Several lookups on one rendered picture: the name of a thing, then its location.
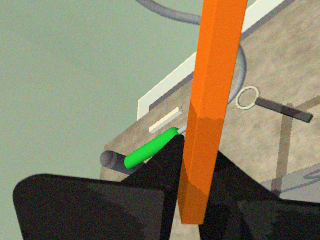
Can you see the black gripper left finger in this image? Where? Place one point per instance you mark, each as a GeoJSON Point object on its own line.
{"type": "Point", "coordinates": [140, 207]}

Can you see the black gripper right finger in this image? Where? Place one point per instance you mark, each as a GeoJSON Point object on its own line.
{"type": "Point", "coordinates": [239, 208]}

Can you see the orange handle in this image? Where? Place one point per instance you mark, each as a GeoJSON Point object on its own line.
{"type": "Point", "coordinates": [218, 44]}

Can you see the grey flat plate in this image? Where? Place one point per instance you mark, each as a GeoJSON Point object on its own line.
{"type": "Point", "coordinates": [302, 185]}

